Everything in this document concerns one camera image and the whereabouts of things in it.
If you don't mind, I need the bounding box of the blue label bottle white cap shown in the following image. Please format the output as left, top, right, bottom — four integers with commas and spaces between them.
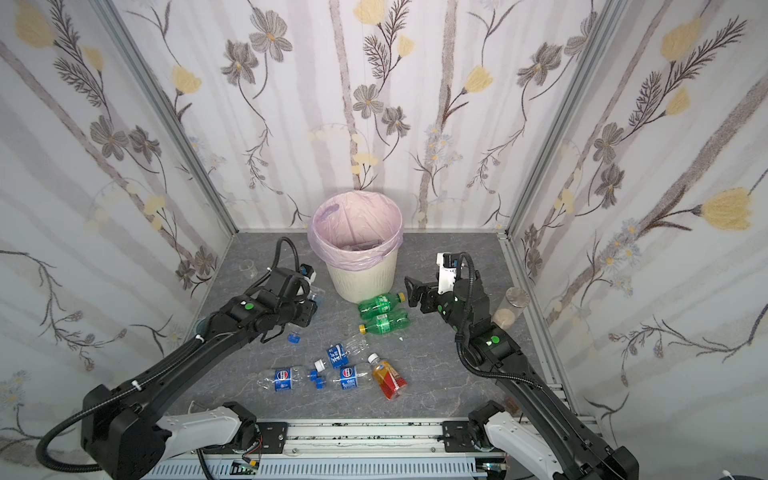
313, 333, 369, 373

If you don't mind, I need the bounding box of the red yellow drink bottle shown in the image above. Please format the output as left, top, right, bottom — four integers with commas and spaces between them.
368, 353, 407, 400

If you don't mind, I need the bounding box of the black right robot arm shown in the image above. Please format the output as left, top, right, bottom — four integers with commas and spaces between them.
404, 252, 640, 479

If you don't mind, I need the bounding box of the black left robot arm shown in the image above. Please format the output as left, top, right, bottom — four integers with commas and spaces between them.
35, 256, 318, 479

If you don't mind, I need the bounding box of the cream waste bin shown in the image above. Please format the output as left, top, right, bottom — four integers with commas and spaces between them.
326, 247, 399, 304

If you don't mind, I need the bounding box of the pink bin liner bag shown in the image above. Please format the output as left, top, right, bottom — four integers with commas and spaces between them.
307, 190, 404, 271

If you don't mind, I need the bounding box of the green bottle middle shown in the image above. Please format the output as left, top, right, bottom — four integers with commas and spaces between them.
359, 309, 410, 335

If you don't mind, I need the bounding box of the green bottle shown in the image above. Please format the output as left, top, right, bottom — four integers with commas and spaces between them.
359, 309, 410, 335
357, 292, 406, 320

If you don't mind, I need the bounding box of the green bottle upper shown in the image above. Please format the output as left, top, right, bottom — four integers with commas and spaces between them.
357, 292, 406, 320

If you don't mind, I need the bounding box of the clear glass cup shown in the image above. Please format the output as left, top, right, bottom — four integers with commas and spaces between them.
238, 259, 258, 280

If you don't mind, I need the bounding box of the round glass jar right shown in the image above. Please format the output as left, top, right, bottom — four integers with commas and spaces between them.
505, 286, 531, 309

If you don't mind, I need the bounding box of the Pepsi bottle left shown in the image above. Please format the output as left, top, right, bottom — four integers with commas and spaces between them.
257, 366, 309, 392

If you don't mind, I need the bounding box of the pepsi bottle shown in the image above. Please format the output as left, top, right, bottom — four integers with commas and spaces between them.
310, 365, 372, 390
257, 366, 309, 392

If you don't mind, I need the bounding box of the Pepsi bottle right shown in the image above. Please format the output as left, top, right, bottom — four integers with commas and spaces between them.
310, 365, 372, 390

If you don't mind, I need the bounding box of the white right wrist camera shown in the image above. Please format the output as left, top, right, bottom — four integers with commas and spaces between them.
436, 253, 462, 295

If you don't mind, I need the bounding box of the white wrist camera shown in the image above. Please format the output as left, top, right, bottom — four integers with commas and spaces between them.
299, 263, 317, 285
436, 253, 462, 295

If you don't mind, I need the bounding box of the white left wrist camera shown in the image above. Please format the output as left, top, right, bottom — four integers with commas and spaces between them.
299, 263, 317, 285

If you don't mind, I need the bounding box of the aluminium rail frame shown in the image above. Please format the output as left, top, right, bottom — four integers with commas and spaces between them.
148, 418, 536, 479

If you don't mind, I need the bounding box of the white cable duct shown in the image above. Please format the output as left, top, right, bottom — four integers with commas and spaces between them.
143, 458, 488, 480

